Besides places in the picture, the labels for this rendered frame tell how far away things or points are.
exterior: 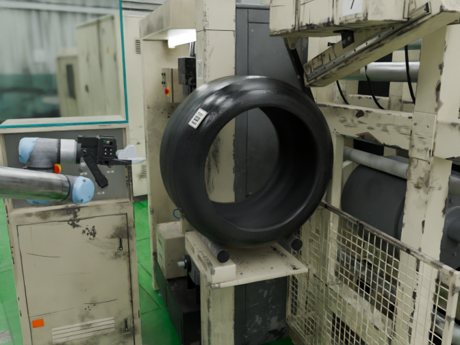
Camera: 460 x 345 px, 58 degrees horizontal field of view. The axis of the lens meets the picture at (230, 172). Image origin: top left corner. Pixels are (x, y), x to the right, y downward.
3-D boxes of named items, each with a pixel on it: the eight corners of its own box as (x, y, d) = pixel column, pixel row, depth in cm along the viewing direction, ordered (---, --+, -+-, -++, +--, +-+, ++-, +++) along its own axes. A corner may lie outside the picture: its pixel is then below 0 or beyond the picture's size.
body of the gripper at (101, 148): (118, 139, 128) (77, 137, 123) (117, 168, 129) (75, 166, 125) (116, 136, 134) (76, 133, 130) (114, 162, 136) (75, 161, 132)
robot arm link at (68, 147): (59, 166, 123) (60, 160, 131) (77, 167, 125) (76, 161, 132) (60, 141, 122) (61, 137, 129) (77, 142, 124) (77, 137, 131)
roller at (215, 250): (199, 215, 172) (202, 225, 174) (189, 219, 171) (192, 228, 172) (228, 248, 140) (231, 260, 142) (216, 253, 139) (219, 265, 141)
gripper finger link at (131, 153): (148, 146, 132) (118, 145, 129) (146, 165, 133) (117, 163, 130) (146, 145, 135) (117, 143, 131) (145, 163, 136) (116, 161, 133)
